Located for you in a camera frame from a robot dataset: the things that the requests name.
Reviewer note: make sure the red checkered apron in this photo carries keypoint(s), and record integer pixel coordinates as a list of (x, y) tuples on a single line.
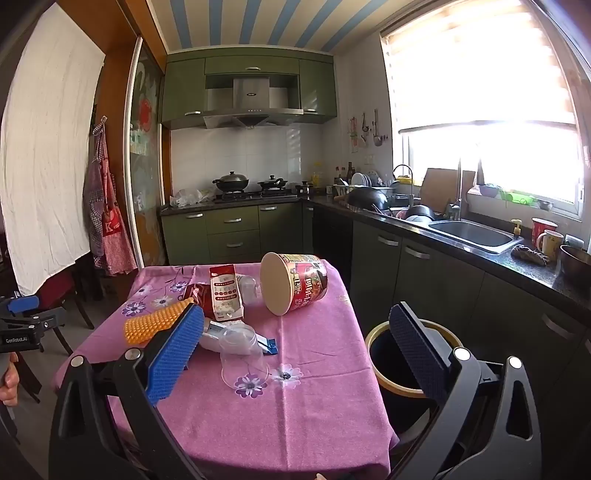
[(115, 244)]

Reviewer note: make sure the purple bowl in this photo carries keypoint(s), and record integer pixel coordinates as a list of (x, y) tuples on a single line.
[(489, 190)]

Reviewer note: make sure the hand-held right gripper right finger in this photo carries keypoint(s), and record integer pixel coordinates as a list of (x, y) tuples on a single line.
[(418, 350)]

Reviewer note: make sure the black bowl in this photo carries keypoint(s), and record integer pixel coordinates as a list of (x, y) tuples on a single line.
[(420, 212)]

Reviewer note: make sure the yellow pump soap bottle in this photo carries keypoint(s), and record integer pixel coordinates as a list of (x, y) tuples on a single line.
[(517, 230)]

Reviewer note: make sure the purple checkered apron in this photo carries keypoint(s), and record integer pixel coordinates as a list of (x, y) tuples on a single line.
[(92, 194)]

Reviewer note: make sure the dark red wrapper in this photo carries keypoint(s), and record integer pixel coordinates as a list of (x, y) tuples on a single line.
[(196, 295)]

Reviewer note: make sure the red instant noodle cup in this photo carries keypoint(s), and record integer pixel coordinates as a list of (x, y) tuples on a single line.
[(304, 281)]

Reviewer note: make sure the yellow oil bottle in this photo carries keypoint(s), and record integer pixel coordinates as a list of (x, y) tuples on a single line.
[(317, 177)]

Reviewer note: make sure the black pan with lid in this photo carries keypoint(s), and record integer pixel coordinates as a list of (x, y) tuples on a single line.
[(272, 183)]

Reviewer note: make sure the hanging metal ladle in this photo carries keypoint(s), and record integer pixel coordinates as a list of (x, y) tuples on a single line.
[(377, 138)]

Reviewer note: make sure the brown dish rag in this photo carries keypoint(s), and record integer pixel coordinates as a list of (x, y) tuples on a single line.
[(528, 254)]

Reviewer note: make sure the green wall cabinets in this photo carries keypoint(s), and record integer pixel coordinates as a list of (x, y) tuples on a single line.
[(318, 87)]

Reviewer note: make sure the steel range hood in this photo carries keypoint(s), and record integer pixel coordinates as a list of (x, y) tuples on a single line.
[(251, 99)]

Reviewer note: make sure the white hanging sheet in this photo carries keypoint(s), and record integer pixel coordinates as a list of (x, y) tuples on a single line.
[(46, 161)]

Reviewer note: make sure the brown cutting board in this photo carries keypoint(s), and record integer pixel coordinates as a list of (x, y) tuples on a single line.
[(438, 189)]

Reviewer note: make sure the red mug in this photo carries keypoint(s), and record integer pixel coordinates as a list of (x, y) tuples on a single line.
[(540, 230)]

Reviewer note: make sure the dark sauce bottle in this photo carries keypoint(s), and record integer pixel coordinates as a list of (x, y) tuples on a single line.
[(350, 173)]

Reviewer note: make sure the clear plastic cup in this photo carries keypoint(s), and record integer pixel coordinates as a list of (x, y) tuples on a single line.
[(240, 350)]

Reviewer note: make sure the hanging wall decoration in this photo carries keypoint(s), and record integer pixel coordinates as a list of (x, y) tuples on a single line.
[(353, 134)]

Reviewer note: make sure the window blind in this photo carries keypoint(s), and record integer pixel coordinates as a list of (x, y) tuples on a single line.
[(461, 69)]

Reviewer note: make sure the cream mug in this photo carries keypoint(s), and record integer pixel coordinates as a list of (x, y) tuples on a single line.
[(551, 244)]

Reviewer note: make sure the steel mixing bowl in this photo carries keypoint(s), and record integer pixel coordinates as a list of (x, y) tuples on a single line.
[(575, 263)]

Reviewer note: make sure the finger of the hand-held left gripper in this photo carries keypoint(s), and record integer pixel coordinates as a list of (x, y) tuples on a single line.
[(23, 304), (48, 321)]

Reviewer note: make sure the crumpled plastic bags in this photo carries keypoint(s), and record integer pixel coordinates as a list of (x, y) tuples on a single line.
[(189, 198)]

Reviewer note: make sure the pink floral tablecloth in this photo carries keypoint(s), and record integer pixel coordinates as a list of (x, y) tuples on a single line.
[(300, 392)]

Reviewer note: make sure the large black wok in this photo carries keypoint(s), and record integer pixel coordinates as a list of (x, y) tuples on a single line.
[(369, 199)]

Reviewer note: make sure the small dark pot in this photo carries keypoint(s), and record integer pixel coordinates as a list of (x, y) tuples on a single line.
[(304, 188)]

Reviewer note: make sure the painted glass sliding door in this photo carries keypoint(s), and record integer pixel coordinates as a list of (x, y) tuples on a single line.
[(145, 138)]

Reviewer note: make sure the dish rack with plates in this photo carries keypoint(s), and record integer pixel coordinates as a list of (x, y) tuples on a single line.
[(360, 180)]

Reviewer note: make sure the person's left hand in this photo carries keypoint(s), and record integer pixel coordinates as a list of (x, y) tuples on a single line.
[(9, 392)]

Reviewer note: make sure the red chair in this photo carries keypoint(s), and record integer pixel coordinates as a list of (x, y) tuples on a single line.
[(60, 286)]

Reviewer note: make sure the gas stove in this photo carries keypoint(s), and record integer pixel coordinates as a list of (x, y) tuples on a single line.
[(258, 196)]

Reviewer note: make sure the green plastic container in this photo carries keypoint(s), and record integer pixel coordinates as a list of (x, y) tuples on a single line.
[(521, 199)]

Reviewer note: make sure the black wok with lid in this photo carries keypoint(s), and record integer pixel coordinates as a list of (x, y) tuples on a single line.
[(233, 182)]

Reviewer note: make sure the steel sink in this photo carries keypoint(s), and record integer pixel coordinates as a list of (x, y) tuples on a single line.
[(471, 233)]

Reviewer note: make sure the steel sink faucet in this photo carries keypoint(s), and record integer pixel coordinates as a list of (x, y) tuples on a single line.
[(458, 184)]

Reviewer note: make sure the white and red snack bag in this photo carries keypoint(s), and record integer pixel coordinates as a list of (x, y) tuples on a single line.
[(226, 290)]

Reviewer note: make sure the dark bin with yellow rim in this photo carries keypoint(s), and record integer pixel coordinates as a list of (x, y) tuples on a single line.
[(392, 360)]

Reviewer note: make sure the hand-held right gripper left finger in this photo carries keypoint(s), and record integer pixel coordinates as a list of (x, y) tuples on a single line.
[(175, 355)]

